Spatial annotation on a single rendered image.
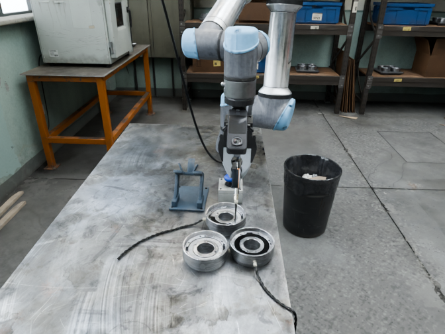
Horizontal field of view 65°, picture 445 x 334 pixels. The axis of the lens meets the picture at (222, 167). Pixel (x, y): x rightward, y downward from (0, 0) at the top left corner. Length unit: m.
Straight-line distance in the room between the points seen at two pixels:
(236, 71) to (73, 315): 0.59
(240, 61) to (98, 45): 2.25
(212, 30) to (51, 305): 0.71
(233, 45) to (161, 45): 3.81
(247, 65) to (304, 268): 1.44
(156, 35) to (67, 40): 1.74
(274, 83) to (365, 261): 1.30
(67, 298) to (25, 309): 0.08
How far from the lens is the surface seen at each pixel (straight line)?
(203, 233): 0.86
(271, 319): 0.73
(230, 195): 1.01
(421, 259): 2.34
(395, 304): 2.01
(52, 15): 3.06
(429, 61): 4.78
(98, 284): 0.82
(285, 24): 1.21
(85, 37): 2.99
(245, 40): 0.78
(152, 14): 4.56
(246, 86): 0.80
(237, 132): 0.79
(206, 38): 0.92
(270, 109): 1.21
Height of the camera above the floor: 1.36
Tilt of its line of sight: 27 degrees down
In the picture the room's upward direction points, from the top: 1 degrees clockwise
